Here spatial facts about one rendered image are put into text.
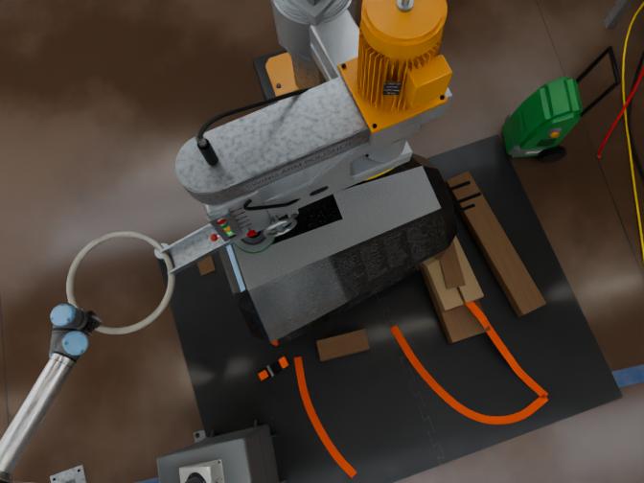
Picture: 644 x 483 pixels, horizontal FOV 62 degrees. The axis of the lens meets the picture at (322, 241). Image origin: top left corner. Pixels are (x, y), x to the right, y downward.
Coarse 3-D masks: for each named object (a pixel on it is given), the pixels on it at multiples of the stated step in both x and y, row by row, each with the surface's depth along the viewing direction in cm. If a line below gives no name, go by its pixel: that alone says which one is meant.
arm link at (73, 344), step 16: (64, 336) 202; (80, 336) 204; (64, 352) 200; (80, 352) 203; (48, 368) 197; (64, 368) 199; (48, 384) 195; (32, 400) 191; (48, 400) 194; (16, 416) 189; (32, 416) 189; (16, 432) 185; (32, 432) 189; (0, 448) 183; (16, 448) 184; (0, 464) 180; (0, 480) 178
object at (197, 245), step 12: (204, 228) 247; (180, 240) 250; (192, 240) 253; (204, 240) 251; (168, 252) 256; (180, 252) 254; (192, 252) 252; (204, 252) 246; (180, 264) 248; (192, 264) 252
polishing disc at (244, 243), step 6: (240, 240) 261; (246, 240) 261; (252, 240) 260; (258, 240) 260; (264, 240) 260; (270, 240) 260; (240, 246) 260; (246, 246) 260; (252, 246) 260; (258, 246) 260; (264, 246) 259
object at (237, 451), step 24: (240, 432) 294; (264, 432) 301; (168, 456) 239; (192, 456) 239; (216, 456) 238; (240, 456) 238; (264, 456) 284; (168, 480) 237; (240, 480) 235; (264, 480) 268
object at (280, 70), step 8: (280, 56) 297; (288, 56) 297; (272, 64) 296; (280, 64) 296; (288, 64) 295; (272, 72) 294; (280, 72) 294; (288, 72) 294; (272, 80) 293; (280, 80) 293; (288, 80) 293; (280, 88) 292; (288, 88) 292; (296, 88) 291
